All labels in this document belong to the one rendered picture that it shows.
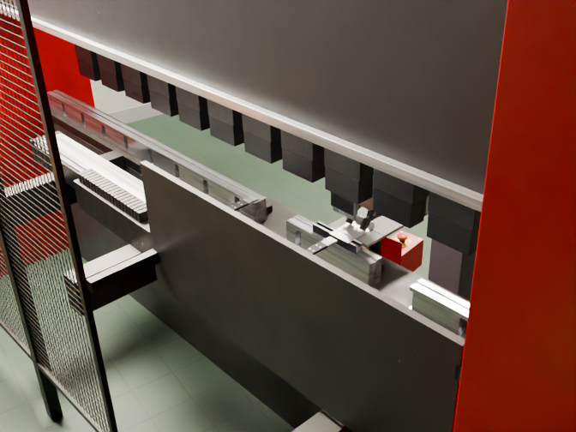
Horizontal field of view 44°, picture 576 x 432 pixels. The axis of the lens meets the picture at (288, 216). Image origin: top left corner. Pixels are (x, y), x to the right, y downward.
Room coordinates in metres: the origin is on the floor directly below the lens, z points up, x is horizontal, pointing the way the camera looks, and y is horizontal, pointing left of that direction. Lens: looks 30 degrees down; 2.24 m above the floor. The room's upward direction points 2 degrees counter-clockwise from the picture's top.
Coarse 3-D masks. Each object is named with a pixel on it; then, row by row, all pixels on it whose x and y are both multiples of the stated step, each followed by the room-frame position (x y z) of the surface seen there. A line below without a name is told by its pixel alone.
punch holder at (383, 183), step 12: (384, 180) 1.80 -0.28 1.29; (396, 180) 1.76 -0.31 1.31; (384, 192) 1.80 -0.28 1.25; (396, 192) 1.76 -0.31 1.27; (408, 192) 1.73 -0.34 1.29; (420, 192) 1.74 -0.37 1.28; (384, 204) 1.79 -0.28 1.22; (396, 204) 1.76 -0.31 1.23; (408, 204) 1.73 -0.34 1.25; (420, 204) 1.75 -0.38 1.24; (384, 216) 1.79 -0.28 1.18; (396, 216) 1.76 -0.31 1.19; (408, 216) 1.73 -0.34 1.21; (420, 216) 1.75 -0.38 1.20
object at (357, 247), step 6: (318, 222) 2.07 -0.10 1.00; (318, 228) 2.04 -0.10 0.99; (324, 228) 2.02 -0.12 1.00; (330, 228) 2.02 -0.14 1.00; (318, 234) 2.04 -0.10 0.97; (324, 234) 2.01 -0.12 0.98; (330, 234) 1.99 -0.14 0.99; (342, 246) 1.95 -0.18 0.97; (348, 246) 1.93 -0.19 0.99; (354, 246) 1.91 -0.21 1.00; (360, 246) 1.92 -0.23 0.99; (354, 252) 1.91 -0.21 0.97
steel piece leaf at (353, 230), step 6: (360, 216) 2.06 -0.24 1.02; (354, 222) 2.05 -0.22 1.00; (360, 222) 2.05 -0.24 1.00; (372, 222) 2.02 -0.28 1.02; (342, 228) 2.02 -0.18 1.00; (348, 228) 2.02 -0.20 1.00; (354, 228) 2.01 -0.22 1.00; (372, 228) 2.01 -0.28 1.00; (348, 234) 1.98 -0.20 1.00; (354, 234) 1.98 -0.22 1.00; (360, 234) 1.98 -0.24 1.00
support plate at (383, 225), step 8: (360, 208) 2.15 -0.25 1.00; (336, 224) 2.05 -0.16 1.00; (344, 224) 2.05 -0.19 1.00; (376, 224) 2.04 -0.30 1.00; (384, 224) 2.04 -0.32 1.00; (392, 224) 2.04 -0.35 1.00; (368, 232) 1.99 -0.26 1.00; (384, 232) 1.98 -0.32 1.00; (392, 232) 1.99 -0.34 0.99; (360, 240) 1.94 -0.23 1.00; (368, 240) 1.94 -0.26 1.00; (376, 240) 1.94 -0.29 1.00
